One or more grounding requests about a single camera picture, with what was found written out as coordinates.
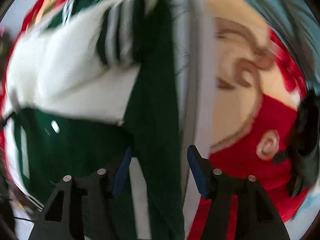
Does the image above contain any green and cream varsity jacket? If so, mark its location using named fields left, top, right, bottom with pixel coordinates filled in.
left=1, top=0, right=184, bottom=239

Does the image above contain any white quilted bed sheet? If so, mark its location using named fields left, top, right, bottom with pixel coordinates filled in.
left=169, top=0, right=216, bottom=233

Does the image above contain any red floral blanket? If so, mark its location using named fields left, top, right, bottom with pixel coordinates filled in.
left=1, top=0, right=317, bottom=225

